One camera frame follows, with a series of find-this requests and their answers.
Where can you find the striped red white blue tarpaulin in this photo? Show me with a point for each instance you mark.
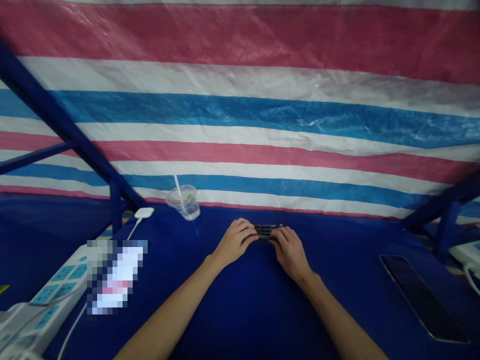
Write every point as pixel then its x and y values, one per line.
pixel 262 112

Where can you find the white power strip teal sockets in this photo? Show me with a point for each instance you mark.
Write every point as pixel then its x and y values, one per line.
pixel 56 283

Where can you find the blue metal frame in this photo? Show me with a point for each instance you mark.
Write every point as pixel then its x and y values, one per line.
pixel 56 108
pixel 450 197

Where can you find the person's left hand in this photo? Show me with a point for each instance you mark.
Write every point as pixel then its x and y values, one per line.
pixel 232 243

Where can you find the clear plastic cup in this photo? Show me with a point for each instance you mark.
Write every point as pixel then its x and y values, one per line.
pixel 187 208

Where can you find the person's right fingers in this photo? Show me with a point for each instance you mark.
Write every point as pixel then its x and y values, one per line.
pixel 279 236

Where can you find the person's right hand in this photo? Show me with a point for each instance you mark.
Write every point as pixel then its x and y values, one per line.
pixel 290 255

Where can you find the bundle of black pens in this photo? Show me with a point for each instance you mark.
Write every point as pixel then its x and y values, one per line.
pixel 267 228

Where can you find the black smartphone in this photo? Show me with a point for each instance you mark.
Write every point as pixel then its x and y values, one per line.
pixel 422 296

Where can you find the person's left fingers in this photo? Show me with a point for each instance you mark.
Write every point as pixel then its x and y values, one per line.
pixel 247 230

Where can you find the white plug adapter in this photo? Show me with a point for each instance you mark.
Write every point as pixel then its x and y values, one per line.
pixel 18 330

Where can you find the white drinking straw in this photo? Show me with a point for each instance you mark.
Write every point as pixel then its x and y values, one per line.
pixel 177 185

